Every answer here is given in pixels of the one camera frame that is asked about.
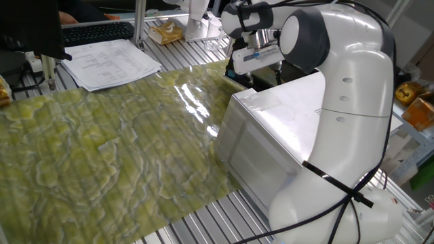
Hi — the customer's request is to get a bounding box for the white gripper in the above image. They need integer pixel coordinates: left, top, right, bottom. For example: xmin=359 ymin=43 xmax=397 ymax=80
xmin=231 ymin=43 xmax=286 ymax=87

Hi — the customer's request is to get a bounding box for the person forearm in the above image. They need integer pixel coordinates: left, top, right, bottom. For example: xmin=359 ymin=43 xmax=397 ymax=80
xmin=59 ymin=12 xmax=79 ymax=25

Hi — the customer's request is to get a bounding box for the clear plastic cup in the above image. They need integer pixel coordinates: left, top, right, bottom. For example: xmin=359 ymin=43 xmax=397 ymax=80
xmin=204 ymin=18 xmax=227 ymax=53

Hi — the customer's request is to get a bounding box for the yellow snack packet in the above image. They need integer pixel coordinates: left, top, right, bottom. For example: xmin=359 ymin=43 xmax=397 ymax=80
xmin=148 ymin=21 xmax=184 ymax=45

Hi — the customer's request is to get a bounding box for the golden round object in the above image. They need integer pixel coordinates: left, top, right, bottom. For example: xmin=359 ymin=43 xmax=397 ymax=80
xmin=395 ymin=81 xmax=425 ymax=106

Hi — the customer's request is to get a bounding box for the printed paper stack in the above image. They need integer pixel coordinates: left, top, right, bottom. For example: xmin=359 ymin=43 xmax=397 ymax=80
xmin=60 ymin=39 xmax=163 ymax=92

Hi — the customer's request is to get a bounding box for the orange plastic bag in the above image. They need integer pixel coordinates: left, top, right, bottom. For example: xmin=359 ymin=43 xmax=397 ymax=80
xmin=401 ymin=91 xmax=434 ymax=132

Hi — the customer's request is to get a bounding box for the black keyboard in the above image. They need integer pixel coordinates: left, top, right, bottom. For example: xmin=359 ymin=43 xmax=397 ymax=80
xmin=62 ymin=21 xmax=136 ymax=47

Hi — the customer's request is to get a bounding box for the green marble pattern mat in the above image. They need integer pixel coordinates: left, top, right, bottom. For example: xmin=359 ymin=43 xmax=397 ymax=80
xmin=0 ymin=59 xmax=247 ymax=244

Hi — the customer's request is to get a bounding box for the white power strip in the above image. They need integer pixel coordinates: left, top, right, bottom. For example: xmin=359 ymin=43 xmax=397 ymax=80
xmin=25 ymin=50 xmax=43 ymax=74

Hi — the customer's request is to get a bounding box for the black monitor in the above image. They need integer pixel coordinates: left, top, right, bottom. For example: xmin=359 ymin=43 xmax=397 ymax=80
xmin=0 ymin=0 xmax=73 ymax=61

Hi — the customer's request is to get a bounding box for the golden snack packet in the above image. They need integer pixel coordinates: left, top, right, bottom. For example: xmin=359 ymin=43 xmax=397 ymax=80
xmin=0 ymin=76 xmax=13 ymax=108

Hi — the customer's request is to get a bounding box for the silver bracket with blue cap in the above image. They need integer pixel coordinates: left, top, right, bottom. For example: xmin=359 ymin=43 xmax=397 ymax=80
xmin=242 ymin=45 xmax=283 ymax=62

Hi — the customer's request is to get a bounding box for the white pedestal stand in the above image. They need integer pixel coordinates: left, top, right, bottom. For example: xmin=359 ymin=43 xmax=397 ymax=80
xmin=162 ymin=0 xmax=226 ymax=43

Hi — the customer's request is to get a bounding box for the aluminium post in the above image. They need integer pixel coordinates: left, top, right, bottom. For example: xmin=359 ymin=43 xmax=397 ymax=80
xmin=133 ymin=0 xmax=147 ymax=50

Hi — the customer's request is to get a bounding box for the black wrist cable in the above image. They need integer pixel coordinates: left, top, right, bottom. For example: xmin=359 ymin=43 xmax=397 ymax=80
xmin=233 ymin=0 xmax=397 ymax=244

